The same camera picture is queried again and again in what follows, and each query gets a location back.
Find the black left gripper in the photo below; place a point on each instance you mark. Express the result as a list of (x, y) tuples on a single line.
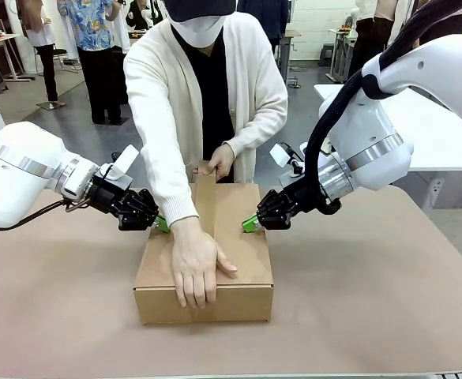
[(112, 199)]

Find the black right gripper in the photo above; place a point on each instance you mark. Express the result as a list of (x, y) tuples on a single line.
[(299, 197)]

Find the brown cardboard box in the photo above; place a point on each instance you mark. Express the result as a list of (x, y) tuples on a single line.
[(246, 252)]

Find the brown packing tape strip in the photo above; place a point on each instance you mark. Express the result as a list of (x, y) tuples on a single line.
[(206, 197)]

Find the person's right forearm white sleeve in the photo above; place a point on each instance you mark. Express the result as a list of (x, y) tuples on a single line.
[(171, 189)]

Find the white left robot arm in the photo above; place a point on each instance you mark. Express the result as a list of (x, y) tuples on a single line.
[(17, 173)]

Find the person's left forearm white sleeve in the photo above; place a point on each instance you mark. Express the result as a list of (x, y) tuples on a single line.
[(258, 130)]

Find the person's right hand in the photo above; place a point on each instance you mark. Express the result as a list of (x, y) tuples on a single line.
[(195, 260)]

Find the person's left hand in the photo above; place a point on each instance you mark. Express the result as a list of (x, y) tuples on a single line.
[(223, 162)]

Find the person in white cardigan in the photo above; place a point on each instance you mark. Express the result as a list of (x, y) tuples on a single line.
[(215, 98)]

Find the small dark grey stool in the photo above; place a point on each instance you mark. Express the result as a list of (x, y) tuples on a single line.
[(327, 53)]

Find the person in blue floral shirt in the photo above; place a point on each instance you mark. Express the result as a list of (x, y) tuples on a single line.
[(96, 47)]

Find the grey desk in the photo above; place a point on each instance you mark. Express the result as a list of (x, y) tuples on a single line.
[(290, 35)]

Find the person white top black trousers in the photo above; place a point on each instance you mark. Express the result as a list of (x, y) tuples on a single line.
[(47, 55)]

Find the desk with orange items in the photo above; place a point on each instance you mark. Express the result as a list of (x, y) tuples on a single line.
[(341, 39)]

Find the white face mask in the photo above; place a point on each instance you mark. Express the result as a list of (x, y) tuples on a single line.
[(199, 31)]

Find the seated person in black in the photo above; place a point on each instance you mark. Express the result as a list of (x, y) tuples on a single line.
[(137, 17)]

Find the person in navy jacket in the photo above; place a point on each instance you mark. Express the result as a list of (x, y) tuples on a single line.
[(266, 16)]

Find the person in dark brown clothes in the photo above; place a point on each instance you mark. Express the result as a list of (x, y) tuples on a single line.
[(366, 35)]

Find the dark cap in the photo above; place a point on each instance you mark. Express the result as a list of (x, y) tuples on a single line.
[(199, 8)]

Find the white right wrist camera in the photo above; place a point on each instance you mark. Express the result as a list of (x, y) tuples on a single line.
[(280, 154)]

